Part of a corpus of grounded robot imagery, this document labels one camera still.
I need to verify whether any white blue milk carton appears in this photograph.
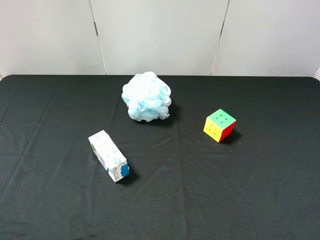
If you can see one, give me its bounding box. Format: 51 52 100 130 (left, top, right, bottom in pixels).
88 130 130 183

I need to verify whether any black tablecloth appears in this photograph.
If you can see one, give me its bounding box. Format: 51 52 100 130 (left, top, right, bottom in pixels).
0 75 320 240

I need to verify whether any colourful puzzle cube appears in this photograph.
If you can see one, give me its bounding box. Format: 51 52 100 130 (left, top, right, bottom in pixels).
203 108 236 143

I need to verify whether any light blue bath loofah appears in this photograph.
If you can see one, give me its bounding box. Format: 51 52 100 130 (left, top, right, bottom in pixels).
121 71 172 122

